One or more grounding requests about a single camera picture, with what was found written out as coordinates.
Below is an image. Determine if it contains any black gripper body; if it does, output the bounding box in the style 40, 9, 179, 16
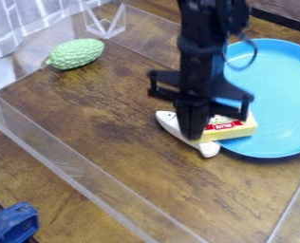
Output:
148, 36, 254, 122

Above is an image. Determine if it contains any blue round plastic tray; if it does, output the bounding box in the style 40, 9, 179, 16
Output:
219, 38, 300, 159

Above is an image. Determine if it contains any white checkered cloth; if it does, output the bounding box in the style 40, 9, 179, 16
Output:
0, 0, 86, 57

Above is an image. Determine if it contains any yellow butter block toy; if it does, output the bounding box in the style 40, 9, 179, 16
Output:
198, 113, 258, 142

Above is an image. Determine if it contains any clear acrylic barrier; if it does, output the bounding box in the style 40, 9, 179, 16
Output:
0, 98, 209, 243

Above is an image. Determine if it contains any clear acrylic corner bracket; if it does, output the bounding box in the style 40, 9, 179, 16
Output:
83, 0, 126, 39

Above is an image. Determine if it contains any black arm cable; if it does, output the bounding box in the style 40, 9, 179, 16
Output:
219, 29, 259, 72

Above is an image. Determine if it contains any white wooden fish toy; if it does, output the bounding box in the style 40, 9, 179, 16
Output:
155, 111, 221, 159

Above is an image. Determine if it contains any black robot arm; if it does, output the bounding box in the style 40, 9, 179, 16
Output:
148, 0, 254, 140

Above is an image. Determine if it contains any green bumpy gourd toy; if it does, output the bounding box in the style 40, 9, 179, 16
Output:
46, 39, 104, 70

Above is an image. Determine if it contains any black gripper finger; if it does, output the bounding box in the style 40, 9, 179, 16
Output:
175, 100, 193, 140
193, 103, 210, 140

